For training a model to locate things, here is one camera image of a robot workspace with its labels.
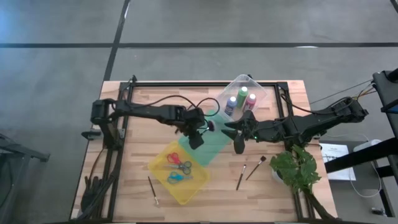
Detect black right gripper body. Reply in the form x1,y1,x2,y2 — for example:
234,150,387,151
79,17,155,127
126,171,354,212
241,110,261,141

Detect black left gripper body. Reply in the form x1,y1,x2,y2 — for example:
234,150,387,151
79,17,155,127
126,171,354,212
183,108,206,135

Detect blue paint bottle white cap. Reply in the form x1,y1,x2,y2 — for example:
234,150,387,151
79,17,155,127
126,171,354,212
224,96,238,118

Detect red paint bottle white cap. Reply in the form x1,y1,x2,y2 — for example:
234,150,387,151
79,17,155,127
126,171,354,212
242,93,257,113

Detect green paint bottle white cap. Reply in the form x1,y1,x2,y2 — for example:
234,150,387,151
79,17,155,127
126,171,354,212
236,86,249,108

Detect flat-head brush silver ferrule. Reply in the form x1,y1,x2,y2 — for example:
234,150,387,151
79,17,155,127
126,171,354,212
245,155,267,182

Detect red handled scissors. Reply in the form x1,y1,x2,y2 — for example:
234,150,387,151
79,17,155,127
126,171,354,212
166,151,187,167

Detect dark grey scissors blue pivot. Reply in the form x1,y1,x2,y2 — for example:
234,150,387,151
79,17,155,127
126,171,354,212
163,161,193,175

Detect light blue handled scissors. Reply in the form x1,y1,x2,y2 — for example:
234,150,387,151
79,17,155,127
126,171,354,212
167,170,194,185

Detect thin white-tipped brush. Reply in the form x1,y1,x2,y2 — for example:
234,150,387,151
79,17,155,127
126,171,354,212
147,175,160,207

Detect teal translucent plastic bin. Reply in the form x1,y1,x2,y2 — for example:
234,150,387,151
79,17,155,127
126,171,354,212
178,108,239,168

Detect clear plastic bin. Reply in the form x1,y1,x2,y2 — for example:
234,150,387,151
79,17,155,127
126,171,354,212
216,73,269,122

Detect black paintbrush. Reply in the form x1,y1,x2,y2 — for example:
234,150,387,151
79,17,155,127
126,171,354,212
235,164,248,192

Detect white plant pot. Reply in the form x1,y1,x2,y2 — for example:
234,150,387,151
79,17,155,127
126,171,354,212
271,167,282,184

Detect green artificial plant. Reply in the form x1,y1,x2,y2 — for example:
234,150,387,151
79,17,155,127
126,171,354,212
269,144,323,195

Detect yellow translucent plastic bin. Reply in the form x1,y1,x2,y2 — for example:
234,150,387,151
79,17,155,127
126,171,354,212
147,139,210,206

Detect white paper sheet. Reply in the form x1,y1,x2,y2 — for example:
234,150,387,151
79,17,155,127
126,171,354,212
319,142,357,182

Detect white box device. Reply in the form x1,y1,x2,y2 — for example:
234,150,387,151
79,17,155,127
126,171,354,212
353,139,382,153

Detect black equipment stand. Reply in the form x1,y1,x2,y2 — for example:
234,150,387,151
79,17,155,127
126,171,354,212
325,67,398,218

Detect black tripod stand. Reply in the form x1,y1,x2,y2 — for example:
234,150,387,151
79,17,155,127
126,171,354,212
0,133,51,218

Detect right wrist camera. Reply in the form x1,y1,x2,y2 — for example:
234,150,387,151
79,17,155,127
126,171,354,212
233,136,247,156

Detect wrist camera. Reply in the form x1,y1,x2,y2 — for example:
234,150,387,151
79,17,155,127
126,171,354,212
233,136,247,156
188,131,205,151

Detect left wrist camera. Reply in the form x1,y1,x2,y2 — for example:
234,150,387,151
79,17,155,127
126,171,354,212
188,131,205,151

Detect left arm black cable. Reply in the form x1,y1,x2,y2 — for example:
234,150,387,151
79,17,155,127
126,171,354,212
136,95,221,118

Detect black aluminium table frame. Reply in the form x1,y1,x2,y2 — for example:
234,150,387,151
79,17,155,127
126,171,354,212
105,80,312,222

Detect thin cable bundle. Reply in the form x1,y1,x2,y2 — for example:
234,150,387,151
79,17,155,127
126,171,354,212
309,79,377,105

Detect black cable bundle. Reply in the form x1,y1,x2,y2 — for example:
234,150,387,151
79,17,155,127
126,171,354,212
79,149,121,220

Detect white floor cable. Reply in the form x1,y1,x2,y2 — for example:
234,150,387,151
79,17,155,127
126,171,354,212
348,160,385,199

